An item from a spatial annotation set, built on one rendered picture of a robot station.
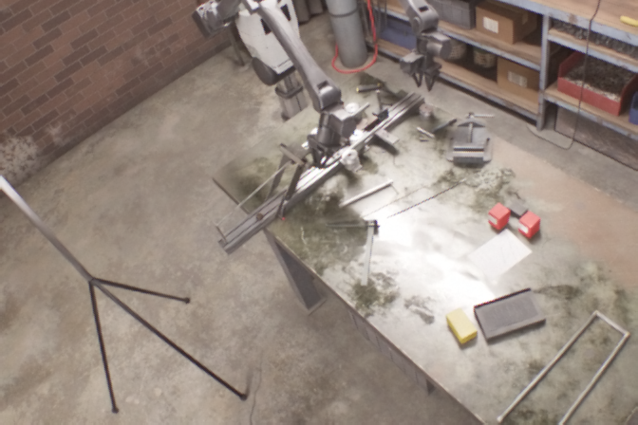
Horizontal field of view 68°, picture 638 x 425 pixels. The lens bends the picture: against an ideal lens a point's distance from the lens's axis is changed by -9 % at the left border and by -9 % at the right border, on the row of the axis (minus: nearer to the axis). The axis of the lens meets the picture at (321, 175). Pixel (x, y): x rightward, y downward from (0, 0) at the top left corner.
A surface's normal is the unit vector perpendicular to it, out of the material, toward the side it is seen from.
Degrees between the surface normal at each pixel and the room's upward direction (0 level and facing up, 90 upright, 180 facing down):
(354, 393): 0
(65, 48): 90
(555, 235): 0
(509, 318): 0
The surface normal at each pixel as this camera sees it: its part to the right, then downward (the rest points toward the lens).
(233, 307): -0.22, -0.68
